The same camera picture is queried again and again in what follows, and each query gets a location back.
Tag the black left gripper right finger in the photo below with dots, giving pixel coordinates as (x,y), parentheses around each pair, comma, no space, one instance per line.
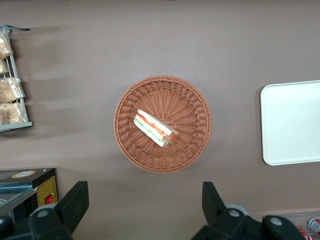
(212,205)

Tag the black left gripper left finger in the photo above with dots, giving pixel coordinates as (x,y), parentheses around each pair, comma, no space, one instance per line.
(72,202)

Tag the triangle sandwich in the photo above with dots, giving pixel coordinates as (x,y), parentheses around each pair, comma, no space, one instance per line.
(153,126)

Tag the round brown wicker basket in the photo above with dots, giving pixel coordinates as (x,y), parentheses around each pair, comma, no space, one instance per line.
(185,110)

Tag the cream plastic tray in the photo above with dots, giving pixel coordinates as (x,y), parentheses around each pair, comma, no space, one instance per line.
(292,122)

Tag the black appliance with yellow panel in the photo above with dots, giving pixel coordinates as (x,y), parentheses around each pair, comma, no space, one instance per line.
(27,185)

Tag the clear acrylic can holder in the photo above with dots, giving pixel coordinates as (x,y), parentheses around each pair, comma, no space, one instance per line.
(290,217)

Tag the red cola can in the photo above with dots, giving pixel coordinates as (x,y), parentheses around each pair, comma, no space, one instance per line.
(303,233)
(315,225)

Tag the red rocker switch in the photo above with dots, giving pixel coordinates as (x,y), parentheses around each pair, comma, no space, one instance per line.
(49,200)

